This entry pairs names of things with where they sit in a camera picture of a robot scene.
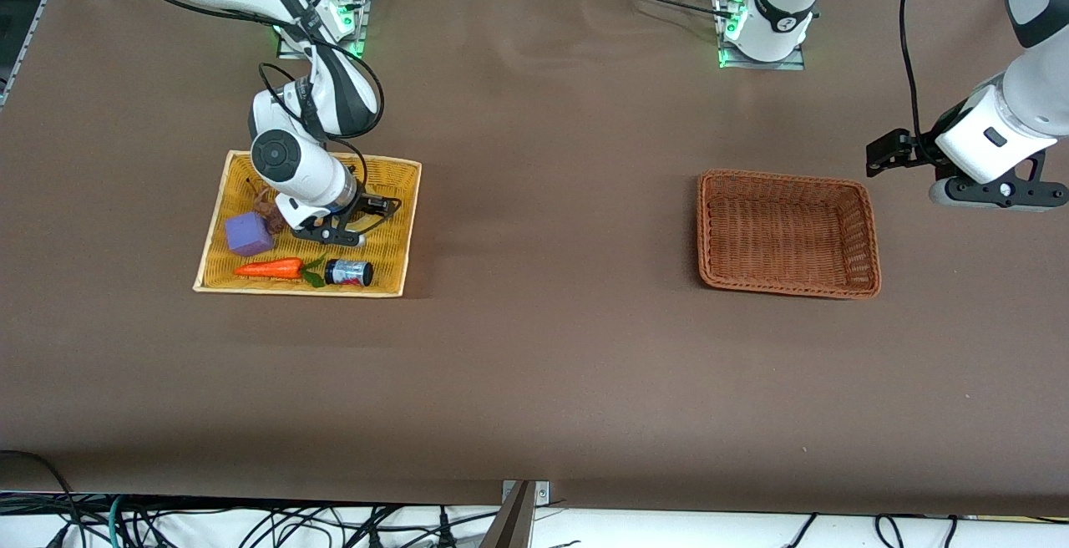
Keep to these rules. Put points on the grey metal bar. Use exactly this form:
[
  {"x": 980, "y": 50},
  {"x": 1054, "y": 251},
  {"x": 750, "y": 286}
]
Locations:
[{"x": 511, "y": 523}]

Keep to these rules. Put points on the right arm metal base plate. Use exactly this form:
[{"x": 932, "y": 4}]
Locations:
[{"x": 361, "y": 30}]

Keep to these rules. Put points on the brown toy figurine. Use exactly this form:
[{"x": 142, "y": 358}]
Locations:
[{"x": 269, "y": 212}]

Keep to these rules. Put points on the purple foam cube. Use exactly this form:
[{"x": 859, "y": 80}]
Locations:
[{"x": 248, "y": 235}]

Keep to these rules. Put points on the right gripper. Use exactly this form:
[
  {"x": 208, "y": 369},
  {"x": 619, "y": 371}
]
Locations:
[{"x": 368, "y": 202}]

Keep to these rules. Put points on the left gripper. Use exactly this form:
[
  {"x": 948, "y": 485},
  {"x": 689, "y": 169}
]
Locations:
[{"x": 919, "y": 149}]

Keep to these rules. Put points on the yellow woven tray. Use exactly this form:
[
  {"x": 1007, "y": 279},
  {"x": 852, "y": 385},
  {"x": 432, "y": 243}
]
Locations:
[{"x": 392, "y": 264}]

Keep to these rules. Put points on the brown wicker basket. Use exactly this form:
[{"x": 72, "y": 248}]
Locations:
[{"x": 785, "y": 230}]

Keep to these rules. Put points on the metal corner bracket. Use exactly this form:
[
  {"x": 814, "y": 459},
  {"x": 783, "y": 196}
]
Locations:
[{"x": 543, "y": 494}]

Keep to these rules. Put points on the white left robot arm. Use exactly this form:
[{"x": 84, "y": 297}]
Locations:
[{"x": 777, "y": 13}]

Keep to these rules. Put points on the orange toy carrot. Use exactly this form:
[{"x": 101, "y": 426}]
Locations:
[{"x": 271, "y": 268}]

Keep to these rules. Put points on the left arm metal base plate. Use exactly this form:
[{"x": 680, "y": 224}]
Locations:
[{"x": 793, "y": 63}]

